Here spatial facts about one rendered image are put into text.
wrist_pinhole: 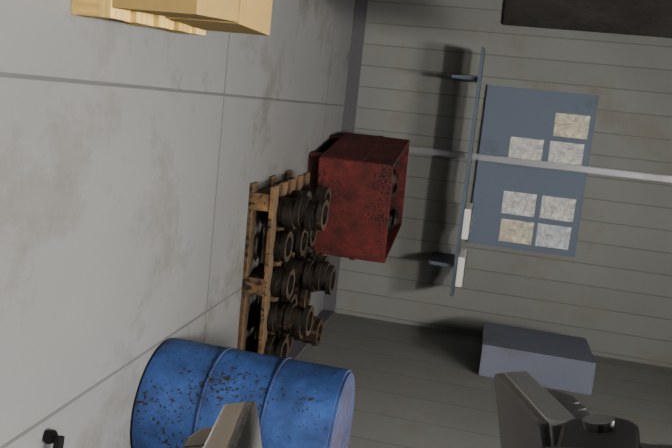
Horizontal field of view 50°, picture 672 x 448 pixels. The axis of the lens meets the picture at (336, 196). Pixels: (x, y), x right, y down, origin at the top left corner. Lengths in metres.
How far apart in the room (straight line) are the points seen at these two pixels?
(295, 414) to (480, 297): 4.02
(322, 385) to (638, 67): 4.59
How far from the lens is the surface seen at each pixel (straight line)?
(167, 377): 3.46
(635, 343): 7.25
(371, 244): 5.80
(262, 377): 3.37
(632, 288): 7.11
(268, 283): 4.61
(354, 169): 5.65
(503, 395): 0.16
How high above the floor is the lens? 1.42
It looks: 12 degrees down
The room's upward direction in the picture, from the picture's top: 97 degrees clockwise
